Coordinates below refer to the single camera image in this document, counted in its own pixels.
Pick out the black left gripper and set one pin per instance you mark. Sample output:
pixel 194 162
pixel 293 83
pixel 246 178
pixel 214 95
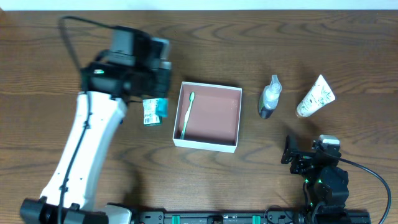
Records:
pixel 162 86

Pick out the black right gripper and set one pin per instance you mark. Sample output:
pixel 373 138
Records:
pixel 301 160

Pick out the Colgate toothpaste tube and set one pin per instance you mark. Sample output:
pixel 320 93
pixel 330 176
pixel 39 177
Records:
pixel 161 108

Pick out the green Dettol soap pack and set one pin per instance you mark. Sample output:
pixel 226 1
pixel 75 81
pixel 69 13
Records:
pixel 150 116

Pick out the green toothbrush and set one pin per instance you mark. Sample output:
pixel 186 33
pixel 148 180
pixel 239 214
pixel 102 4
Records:
pixel 187 115

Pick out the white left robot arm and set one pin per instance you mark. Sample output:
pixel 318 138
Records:
pixel 69 196

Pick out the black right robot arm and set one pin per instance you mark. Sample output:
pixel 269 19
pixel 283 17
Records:
pixel 325 185

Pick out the white Pantene tube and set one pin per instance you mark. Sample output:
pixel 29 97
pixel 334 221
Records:
pixel 318 96

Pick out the clear foam pump soap bottle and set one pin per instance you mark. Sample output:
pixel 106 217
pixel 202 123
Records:
pixel 269 98

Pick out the white box with red interior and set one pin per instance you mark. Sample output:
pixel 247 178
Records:
pixel 214 120

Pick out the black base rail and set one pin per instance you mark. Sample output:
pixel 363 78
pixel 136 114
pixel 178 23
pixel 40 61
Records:
pixel 268 217

